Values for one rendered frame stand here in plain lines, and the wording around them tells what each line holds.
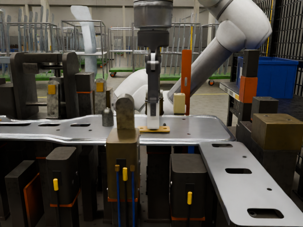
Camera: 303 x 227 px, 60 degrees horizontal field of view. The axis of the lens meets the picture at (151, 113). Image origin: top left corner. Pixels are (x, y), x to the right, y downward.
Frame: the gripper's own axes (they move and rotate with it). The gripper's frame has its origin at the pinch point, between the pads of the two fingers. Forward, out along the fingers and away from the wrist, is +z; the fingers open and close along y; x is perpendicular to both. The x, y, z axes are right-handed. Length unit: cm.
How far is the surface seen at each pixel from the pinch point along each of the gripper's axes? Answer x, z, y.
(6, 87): 49, -3, 21
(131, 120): 4.3, -1.9, -12.5
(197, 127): -11.9, 4.6, 3.5
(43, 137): 26.7, 4.9, -4.1
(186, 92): -10.5, -1.9, 19.8
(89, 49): 174, -2, 624
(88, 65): 178, 36, 620
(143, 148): 6, 35, 61
